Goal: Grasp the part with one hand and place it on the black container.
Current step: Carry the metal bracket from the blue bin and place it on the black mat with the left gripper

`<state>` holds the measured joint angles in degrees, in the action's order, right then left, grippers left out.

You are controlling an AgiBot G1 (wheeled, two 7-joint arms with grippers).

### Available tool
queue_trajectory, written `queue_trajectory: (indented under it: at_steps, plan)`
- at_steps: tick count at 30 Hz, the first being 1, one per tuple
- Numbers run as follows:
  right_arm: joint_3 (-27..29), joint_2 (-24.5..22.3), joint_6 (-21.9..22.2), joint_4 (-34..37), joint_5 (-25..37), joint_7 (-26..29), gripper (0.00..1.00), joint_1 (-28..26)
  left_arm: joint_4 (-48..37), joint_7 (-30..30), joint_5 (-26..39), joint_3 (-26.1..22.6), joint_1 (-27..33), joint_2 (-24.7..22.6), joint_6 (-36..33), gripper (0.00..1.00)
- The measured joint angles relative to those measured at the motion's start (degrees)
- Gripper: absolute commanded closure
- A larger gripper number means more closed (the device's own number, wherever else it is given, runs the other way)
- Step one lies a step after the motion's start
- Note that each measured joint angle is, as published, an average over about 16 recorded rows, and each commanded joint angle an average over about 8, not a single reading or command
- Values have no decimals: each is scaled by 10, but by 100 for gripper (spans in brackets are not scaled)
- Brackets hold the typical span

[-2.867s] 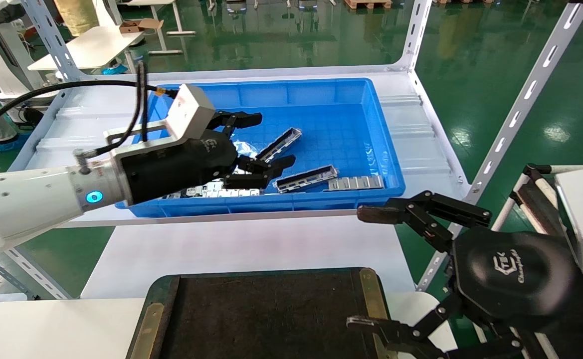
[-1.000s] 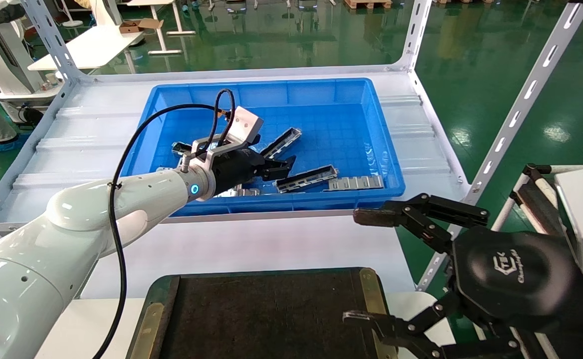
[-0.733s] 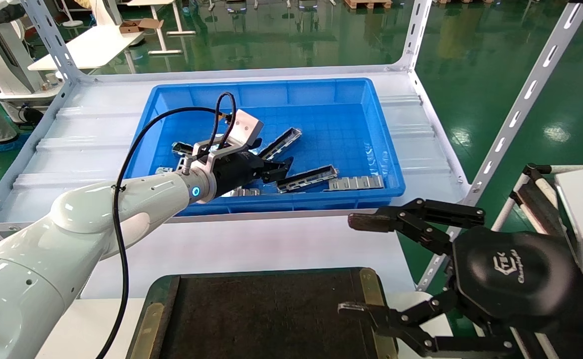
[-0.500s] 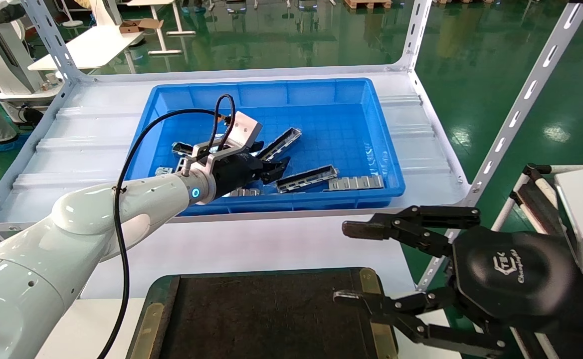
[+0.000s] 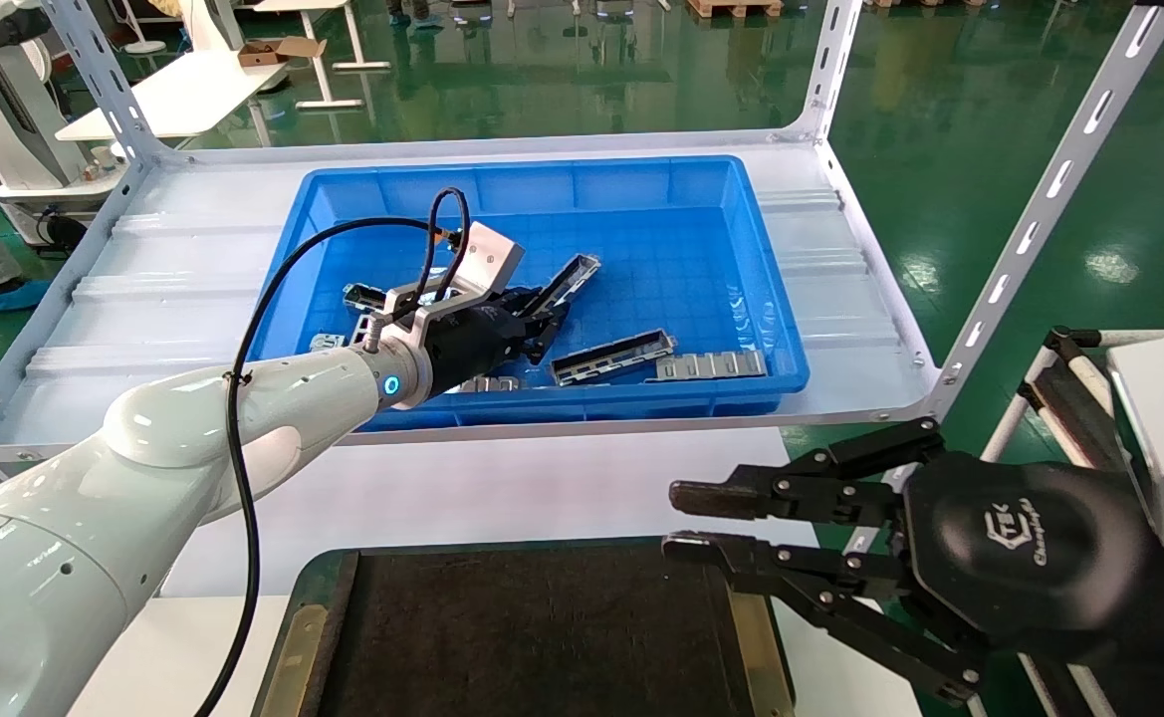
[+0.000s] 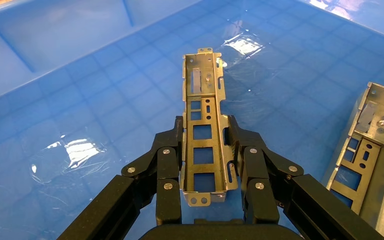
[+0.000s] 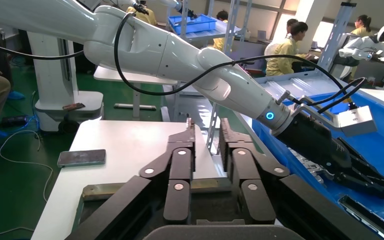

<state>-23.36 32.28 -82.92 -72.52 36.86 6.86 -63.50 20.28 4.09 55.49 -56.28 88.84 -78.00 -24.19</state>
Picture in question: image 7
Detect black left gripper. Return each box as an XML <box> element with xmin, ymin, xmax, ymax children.
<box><xmin>270</xmin><ymin>111</ymin><xmax>384</xmax><ymax>200</ymax></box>

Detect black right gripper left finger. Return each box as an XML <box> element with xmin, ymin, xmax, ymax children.
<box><xmin>65</xmin><ymin>117</ymin><xmax>197</xmax><ymax>240</ymax></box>

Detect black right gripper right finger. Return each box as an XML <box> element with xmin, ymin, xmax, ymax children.
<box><xmin>219</xmin><ymin>117</ymin><xmax>380</xmax><ymax>240</ymax></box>

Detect long metal connector housing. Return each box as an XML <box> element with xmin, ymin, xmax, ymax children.
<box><xmin>337</xmin><ymin>194</ymin><xmax>384</xmax><ymax>240</ymax></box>

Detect dark smartphone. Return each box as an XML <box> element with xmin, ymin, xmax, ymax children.
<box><xmin>57</xmin><ymin>149</ymin><xmax>107</xmax><ymax>168</ymax></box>

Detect white humanoid robot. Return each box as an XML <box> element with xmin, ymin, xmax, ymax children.
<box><xmin>338</xmin><ymin>23</ymin><xmax>384</xmax><ymax>82</ymax></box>

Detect white work table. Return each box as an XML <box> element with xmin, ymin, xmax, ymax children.
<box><xmin>93</xmin><ymin>65</ymin><xmax>179</xmax><ymax>121</ymax></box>

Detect black round stool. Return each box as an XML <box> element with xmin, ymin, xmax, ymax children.
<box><xmin>239</xmin><ymin>57</ymin><xmax>256</xmax><ymax>75</ymax></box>

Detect person in yellow coat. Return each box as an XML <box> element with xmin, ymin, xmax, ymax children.
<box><xmin>125</xmin><ymin>5</ymin><xmax>158</xmax><ymax>27</ymax></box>
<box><xmin>211</xmin><ymin>9</ymin><xmax>230</xmax><ymax>52</ymax></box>
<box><xmin>265</xmin><ymin>21</ymin><xmax>309</xmax><ymax>78</ymax></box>

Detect small dark handset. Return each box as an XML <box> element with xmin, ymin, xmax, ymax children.
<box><xmin>62</xmin><ymin>102</ymin><xmax>86</xmax><ymax>112</ymax></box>

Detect ponytailed woman in yellow coat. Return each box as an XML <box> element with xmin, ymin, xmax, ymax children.
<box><xmin>350</xmin><ymin>14</ymin><xmax>374</xmax><ymax>38</ymax></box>

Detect distant white shelf rack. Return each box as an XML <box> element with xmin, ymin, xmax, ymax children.
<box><xmin>170</xmin><ymin>0</ymin><xmax>246</xmax><ymax>122</ymax></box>

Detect person in pale shirt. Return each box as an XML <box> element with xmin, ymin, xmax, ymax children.
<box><xmin>264</xmin><ymin>18</ymin><xmax>299</xmax><ymax>57</ymax></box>

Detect blue bin on distant rack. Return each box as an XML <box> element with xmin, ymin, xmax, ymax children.
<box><xmin>168</xmin><ymin>13</ymin><xmax>218</xmax><ymax>36</ymax></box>

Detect black power adapter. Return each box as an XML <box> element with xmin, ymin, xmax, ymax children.
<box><xmin>0</xmin><ymin>115</ymin><xmax>28</xmax><ymax>127</ymax></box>

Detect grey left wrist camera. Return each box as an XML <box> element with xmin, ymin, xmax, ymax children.
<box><xmin>299</xmin><ymin>95</ymin><xmax>378</xmax><ymax>138</ymax></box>

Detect white floor cable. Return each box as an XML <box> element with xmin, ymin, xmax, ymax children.
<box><xmin>0</xmin><ymin>129</ymin><xmax>54</xmax><ymax>239</ymax></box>

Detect black camera cable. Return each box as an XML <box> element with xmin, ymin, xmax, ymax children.
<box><xmin>0</xmin><ymin>11</ymin><xmax>368</xmax><ymax>115</ymax></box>

